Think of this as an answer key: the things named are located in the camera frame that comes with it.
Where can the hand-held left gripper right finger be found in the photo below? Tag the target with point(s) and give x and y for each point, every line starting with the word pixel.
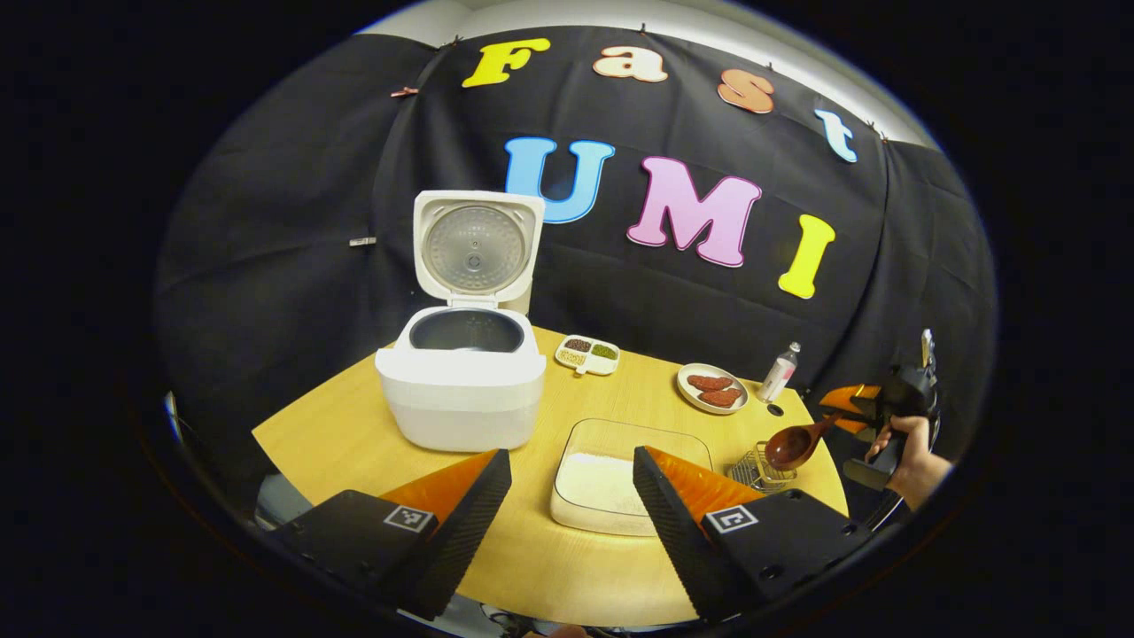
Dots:
pixel 673 540

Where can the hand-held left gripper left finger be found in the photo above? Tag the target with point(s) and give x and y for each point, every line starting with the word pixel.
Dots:
pixel 465 540

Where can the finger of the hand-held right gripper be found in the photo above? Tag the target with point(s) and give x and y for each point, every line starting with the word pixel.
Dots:
pixel 859 425
pixel 855 397

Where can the brown wooden spoon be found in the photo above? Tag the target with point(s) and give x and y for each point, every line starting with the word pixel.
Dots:
pixel 788 447

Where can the white rice cooker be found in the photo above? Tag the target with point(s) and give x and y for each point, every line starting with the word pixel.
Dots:
pixel 461 399

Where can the clear square rice container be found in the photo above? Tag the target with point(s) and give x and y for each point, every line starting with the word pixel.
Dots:
pixel 620 434

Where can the small clear pink-label bottle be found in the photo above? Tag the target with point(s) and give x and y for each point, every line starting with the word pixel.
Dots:
pixel 775 381

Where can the white round plate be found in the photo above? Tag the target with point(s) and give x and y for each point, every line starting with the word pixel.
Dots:
pixel 687 397

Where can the white divided grain dish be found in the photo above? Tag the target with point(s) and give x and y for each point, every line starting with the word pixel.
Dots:
pixel 611 365

